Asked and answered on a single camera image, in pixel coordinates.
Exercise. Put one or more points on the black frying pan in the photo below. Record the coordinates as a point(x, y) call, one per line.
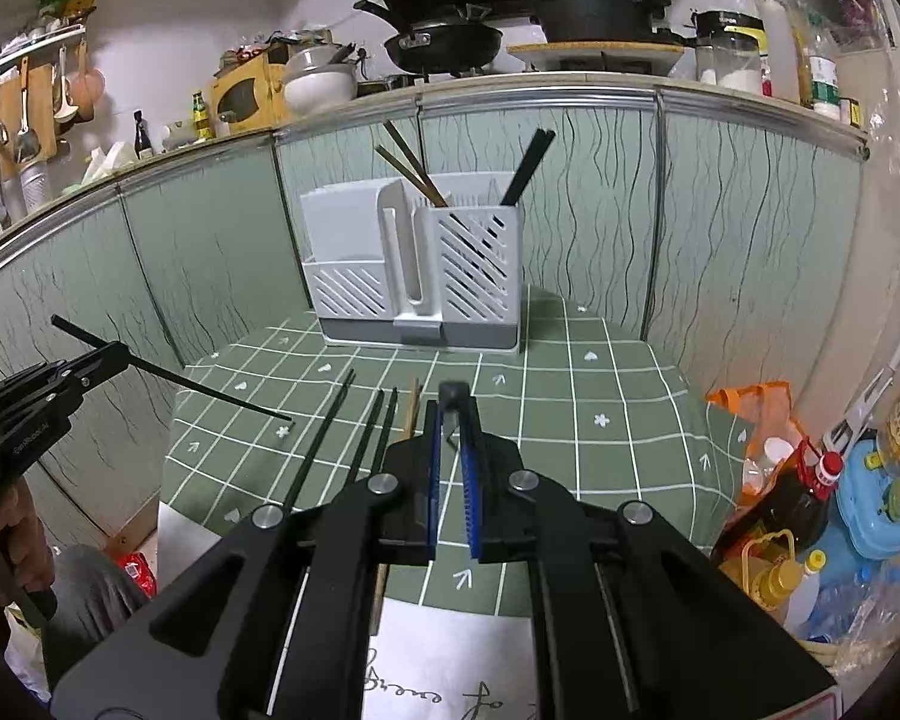
point(442, 45)

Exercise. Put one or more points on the green glass bottle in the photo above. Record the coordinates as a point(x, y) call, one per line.
point(202, 120)

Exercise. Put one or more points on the green checked tablecloth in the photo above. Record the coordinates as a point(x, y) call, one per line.
point(607, 427)

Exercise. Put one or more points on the white squeeze bottle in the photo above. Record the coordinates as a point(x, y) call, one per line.
point(780, 52)

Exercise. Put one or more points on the metal perforated container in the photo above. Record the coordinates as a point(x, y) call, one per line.
point(34, 184)

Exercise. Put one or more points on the orange plastic bag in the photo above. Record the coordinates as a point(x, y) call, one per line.
point(750, 405)

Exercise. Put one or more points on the round wooden board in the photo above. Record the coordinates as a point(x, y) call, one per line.
point(570, 49)

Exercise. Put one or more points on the wooden cutting board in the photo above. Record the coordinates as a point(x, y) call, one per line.
point(39, 112)

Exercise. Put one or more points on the white utensil holder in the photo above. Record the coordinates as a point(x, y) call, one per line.
point(345, 300)

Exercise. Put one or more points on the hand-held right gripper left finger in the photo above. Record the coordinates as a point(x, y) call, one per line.
point(433, 480)

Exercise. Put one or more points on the white paper packet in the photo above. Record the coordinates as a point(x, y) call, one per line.
point(109, 161)

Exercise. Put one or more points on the black cooking pot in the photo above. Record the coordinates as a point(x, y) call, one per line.
point(592, 15)

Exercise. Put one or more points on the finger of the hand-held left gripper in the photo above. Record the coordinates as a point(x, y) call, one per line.
point(82, 390)
point(60, 373)

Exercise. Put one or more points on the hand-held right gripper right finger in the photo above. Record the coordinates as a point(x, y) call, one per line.
point(471, 495)

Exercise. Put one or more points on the clear plastic sheet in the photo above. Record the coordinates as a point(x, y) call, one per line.
point(832, 0)

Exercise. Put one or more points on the person's left hand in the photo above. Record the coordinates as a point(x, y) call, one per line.
point(30, 540)

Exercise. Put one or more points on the yellow cooking oil bottle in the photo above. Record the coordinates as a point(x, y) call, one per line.
point(776, 577)

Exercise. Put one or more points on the soy sauce bottle red cap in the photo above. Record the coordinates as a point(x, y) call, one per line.
point(795, 502)

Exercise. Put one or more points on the dark sauce bottle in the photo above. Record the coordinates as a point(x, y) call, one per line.
point(143, 139)

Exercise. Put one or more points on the clear jar with black lid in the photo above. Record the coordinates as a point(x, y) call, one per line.
point(727, 52)

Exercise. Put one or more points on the red snack packet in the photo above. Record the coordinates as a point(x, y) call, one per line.
point(139, 570)

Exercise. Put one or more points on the green label plastic bottle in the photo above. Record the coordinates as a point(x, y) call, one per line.
point(823, 86)

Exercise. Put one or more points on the wooden chopstick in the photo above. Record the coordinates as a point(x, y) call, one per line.
point(412, 405)
point(409, 178)
point(412, 159)

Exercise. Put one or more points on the small dark jar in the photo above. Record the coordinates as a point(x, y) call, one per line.
point(850, 112)

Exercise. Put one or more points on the metal ladle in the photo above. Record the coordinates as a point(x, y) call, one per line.
point(22, 135)

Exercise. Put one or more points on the kitchen counter with green panels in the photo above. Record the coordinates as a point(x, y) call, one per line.
point(195, 255)

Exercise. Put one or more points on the white ladle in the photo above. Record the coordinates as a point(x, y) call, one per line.
point(64, 101)

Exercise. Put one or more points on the black chopstick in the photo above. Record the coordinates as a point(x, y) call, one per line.
point(319, 441)
point(385, 426)
point(210, 387)
point(524, 165)
point(535, 165)
point(364, 433)
point(454, 392)

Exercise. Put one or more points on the blue plastic container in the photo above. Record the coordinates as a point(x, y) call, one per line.
point(877, 525)

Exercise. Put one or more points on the person's left leg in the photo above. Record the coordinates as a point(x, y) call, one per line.
point(90, 607)

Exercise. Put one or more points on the clear plastic water bottle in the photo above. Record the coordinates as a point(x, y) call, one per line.
point(847, 607)

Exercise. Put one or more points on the yellow bread box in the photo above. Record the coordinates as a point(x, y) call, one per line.
point(244, 97)

